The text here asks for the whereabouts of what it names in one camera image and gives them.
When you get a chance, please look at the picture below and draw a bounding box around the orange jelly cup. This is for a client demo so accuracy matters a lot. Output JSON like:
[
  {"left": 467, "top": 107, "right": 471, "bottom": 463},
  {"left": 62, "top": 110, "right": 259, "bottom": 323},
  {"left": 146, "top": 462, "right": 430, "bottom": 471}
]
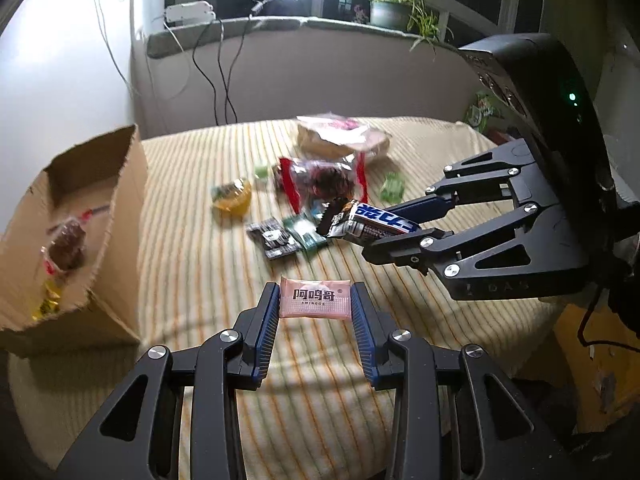
[{"left": 210, "top": 178, "right": 252, "bottom": 218}]

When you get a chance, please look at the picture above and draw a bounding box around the brown cardboard box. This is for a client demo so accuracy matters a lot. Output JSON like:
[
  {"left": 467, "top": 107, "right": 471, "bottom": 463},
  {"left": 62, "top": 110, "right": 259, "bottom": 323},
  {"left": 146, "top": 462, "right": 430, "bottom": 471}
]
[{"left": 0, "top": 124, "right": 149, "bottom": 358}]

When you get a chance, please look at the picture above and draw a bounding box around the white cable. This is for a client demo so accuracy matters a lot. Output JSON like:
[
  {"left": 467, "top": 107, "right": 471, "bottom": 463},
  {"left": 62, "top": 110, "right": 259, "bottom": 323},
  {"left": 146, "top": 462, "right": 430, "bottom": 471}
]
[{"left": 92, "top": 0, "right": 137, "bottom": 98}]

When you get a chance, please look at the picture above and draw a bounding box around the yellow wrapped candy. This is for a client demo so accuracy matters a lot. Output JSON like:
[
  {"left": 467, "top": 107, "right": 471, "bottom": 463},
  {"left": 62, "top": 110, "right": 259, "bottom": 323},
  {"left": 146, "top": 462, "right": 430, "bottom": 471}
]
[{"left": 31, "top": 280, "right": 63, "bottom": 321}]

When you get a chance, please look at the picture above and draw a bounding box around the green snack bag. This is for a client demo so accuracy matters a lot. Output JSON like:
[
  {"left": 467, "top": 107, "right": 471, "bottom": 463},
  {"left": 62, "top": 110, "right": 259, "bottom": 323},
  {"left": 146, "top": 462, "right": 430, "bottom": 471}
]
[{"left": 462, "top": 90, "right": 506, "bottom": 133}]

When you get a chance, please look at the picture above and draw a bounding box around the pink snack packet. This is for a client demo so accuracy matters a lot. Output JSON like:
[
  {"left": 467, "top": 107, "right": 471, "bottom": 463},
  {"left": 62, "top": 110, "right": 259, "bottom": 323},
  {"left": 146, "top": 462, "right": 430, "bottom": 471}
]
[{"left": 279, "top": 276, "right": 352, "bottom": 321}]

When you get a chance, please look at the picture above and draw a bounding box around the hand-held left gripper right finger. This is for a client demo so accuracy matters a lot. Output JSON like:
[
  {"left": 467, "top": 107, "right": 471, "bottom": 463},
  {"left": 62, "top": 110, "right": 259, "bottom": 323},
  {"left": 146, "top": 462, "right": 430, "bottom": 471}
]
[{"left": 350, "top": 282, "right": 566, "bottom": 480}]

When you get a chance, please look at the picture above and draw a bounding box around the potted green plant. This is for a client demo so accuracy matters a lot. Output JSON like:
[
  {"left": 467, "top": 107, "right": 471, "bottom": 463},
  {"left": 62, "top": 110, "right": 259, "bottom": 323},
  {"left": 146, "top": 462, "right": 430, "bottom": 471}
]
[{"left": 347, "top": 0, "right": 453, "bottom": 53}]

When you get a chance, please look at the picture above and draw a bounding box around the black snack packet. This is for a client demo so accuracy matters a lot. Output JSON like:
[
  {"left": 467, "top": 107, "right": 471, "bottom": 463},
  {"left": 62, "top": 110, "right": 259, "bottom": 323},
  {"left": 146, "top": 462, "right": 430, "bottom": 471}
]
[{"left": 246, "top": 216, "right": 301, "bottom": 261}]

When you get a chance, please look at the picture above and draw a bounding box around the yellow box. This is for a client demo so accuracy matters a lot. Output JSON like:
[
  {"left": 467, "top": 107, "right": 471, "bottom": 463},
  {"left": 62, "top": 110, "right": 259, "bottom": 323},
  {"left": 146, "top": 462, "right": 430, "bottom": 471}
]
[{"left": 552, "top": 302, "right": 640, "bottom": 433}]

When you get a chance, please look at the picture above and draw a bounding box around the green wrapped candy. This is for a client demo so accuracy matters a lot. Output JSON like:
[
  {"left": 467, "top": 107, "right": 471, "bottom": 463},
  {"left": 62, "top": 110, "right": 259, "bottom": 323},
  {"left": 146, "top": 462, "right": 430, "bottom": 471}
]
[{"left": 380, "top": 171, "right": 406, "bottom": 203}]

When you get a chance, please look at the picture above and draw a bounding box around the black and blue chocolate bar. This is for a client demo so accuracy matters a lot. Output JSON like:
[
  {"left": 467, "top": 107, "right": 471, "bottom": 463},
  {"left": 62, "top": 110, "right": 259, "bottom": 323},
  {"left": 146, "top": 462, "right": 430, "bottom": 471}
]
[{"left": 316, "top": 199, "right": 423, "bottom": 241}]

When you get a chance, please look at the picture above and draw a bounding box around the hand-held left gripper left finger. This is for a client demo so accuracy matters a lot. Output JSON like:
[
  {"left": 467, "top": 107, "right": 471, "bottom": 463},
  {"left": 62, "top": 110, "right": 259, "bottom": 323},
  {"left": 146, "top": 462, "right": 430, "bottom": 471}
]
[{"left": 57, "top": 282, "right": 281, "bottom": 480}]

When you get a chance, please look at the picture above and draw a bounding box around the black cable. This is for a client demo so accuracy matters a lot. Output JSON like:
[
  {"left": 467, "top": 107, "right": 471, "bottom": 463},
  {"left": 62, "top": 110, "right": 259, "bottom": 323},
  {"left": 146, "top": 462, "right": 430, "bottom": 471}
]
[
  {"left": 191, "top": 17, "right": 226, "bottom": 127},
  {"left": 220, "top": 12, "right": 253, "bottom": 123}
]

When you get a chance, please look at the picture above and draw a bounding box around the white cabinet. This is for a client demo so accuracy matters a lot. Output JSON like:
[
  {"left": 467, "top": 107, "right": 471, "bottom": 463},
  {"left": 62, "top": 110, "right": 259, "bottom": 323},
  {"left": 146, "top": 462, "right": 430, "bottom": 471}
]
[{"left": 0, "top": 0, "right": 136, "bottom": 233}]

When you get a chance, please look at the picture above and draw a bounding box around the white power strip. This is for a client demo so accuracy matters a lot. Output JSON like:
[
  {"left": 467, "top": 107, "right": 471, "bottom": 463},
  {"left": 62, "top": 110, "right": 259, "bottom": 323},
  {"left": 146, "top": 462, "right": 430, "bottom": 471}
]
[{"left": 165, "top": 1, "right": 216, "bottom": 24}]

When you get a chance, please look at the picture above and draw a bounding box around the red-edged packet of dates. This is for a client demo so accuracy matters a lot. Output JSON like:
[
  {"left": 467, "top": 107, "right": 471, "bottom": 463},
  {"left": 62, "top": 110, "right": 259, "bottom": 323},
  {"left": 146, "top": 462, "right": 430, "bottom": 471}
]
[{"left": 272, "top": 155, "right": 369, "bottom": 213}]

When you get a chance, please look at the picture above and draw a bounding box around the clear packet of toast bread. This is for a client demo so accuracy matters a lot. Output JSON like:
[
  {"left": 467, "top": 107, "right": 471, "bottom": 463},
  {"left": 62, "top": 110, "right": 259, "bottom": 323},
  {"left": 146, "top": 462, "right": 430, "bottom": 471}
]
[{"left": 295, "top": 112, "right": 392, "bottom": 161}]

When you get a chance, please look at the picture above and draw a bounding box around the green snack packet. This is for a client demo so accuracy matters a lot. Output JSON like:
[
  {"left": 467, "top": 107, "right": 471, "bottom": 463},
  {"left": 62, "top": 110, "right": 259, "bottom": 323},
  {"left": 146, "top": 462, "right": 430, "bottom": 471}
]
[{"left": 282, "top": 212, "right": 328, "bottom": 252}]

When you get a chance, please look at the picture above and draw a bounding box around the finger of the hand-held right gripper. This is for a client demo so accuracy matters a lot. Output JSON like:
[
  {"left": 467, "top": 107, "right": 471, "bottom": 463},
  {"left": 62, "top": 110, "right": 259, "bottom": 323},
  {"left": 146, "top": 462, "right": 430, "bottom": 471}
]
[
  {"left": 361, "top": 202, "right": 556, "bottom": 281},
  {"left": 382, "top": 140, "right": 538, "bottom": 223}
]

